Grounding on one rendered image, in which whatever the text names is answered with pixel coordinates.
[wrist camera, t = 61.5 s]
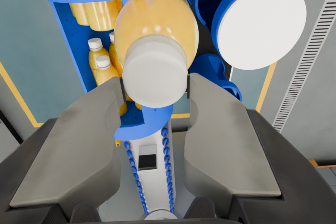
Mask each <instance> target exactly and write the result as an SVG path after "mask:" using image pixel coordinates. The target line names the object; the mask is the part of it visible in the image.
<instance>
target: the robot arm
mask: <svg viewBox="0 0 336 224"><path fill-rule="evenodd" d="M187 99H189V100H190V123H191V124H192V128H191V129H189V130H188V131H187V133H186V135H185V146H184V185H185V188H186V189H187V190H188V191H189V192H190V193H191V194H193V195H194V196H195V197H196V198H195V199H194V200H193V202H192V204H191V206H190V207H189V209H188V211H187V213H186V214H185V216H184V218H183V219H163V220H137V221H111V222H102V220H101V217H100V215H99V209H100V206H101V205H102V204H103V203H105V202H109V200H110V198H111V197H112V196H114V195H115V194H116V193H117V192H118V190H119V189H120V186H121V169H122V165H121V161H120V157H119V153H118V149H117V145H116V142H115V138H114V136H115V134H116V132H117V130H118V129H119V128H120V127H121V125H122V122H121V117H120V113H119V110H120V108H121V107H122V105H123V104H124V102H127V93H126V91H125V88H124V83H123V77H118V76H115V77H113V78H111V79H109V80H108V81H106V82H105V83H103V84H101V85H100V86H98V87H97V88H95V89H93V90H92V91H90V92H88V93H87V94H85V95H84V96H82V97H81V98H79V99H78V100H77V101H75V102H74V103H73V104H72V105H70V106H69V107H68V108H67V109H66V110H65V111H64V112H63V113H62V114H61V115H60V116H59V117H58V118H50V119H48V120H47V121H46V122H45V123H44V124H43V125H42V126H41V127H40V128H39V129H37V130H36V131H35V132H34V133H33V134H32V135H31V136H30V137H29V138H28V139H27V140H25V141H24V142H23V143H22V144H21V145H20V146H19V147H18V148H17V149H16V150H14V151H13V152H12V153H11V154H10V155H9V156H8V157H7V158H6V159H5V160H4V161H2V162H1V163H0V224H336V194H335V192H334V191H333V190H332V188H331V187H330V185H329V184H328V183H327V182H326V180H325V179H324V178H323V177H322V175H321V174H320V173H319V172H318V171H317V169H316V168H315V167H314V166H313V165H312V164H311V163H310V162H309V161H308V160H307V159H306V158H305V157H304V156H303V155H302V154H301V153H300V152H299V151H298V150H297V149H296V148H295V147H294V146H293V145H292V144H291V143H290V142H289V141H288V140H287V139H286V138H285V137H284V136H283V135H281V134H280V133H279V132H278V131H277V130H276V129H275V128H274V127H273V126H272V125H271V124H270V123H269V122H268V121H267V120H266V119H265V118H264V117H263V116H262V115H261V114H260V113H259V112H258V111H257V110H256V109H248V108H247V107H246V106H245V105H244V104H243V103H242V102H240V101H239V100H238V99H237V98H236V97H234V96H233V95H232V94H231V93H229V92H228V91H226V90H225V89H223V88H222V87H220V86H218V85H217V84H215V83H213V82H211V81H210V80H208V79H206V78H205V77H203V76H201V75H199V74H198V73H191V74H188V75H187Z"/></svg>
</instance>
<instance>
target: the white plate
mask: <svg viewBox="0 0 336 224"><path fill-rule="evenodd" d="M306 19H307V8H306V4H305V1H304V0H236V1H235V2H234V3H233V4H232V5H231V6H230V8H229V9H228V10H227V12H226V13H225V15H224V17H223V19H222V21H221V23H220V26H219V30H218V36H217V42H218V48H219V51H220V53H221V55H222V57H223V58H224V60H225V61H226V62H227V63H228V64H230V65H231V66H233V67H235V68H237V69H241V70H257V69H261V68H264V67H267V66H269V65H271V64H273V63H275V62H277V61H278V60H280V59H281V58H282V57H284V56H285V55H286V54H287V53H288V52H289V51H290V50H291V49H292V48H293V47H294V45H295V44H296V43H297V41H298V40H299V38H300V36H301V34H302V32H303V30H304V27H305V24H306Z"/></svg>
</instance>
